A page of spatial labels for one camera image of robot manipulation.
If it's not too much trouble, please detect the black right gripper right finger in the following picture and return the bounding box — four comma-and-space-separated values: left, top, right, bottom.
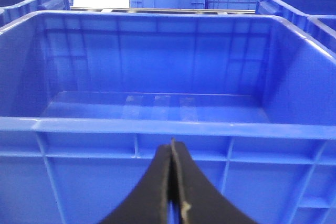
171, 138, 256, 223

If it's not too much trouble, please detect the blue bin far right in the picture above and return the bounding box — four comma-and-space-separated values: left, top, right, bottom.
255, 0, 335, 31

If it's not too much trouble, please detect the blue crate background low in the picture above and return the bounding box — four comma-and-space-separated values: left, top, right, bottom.
205, 0, 257, 10

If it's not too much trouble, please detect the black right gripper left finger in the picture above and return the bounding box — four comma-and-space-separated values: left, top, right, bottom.
100, 144, 172, 223

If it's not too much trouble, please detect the large blue bin right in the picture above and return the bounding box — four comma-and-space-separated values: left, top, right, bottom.
1, 11, 335, 223

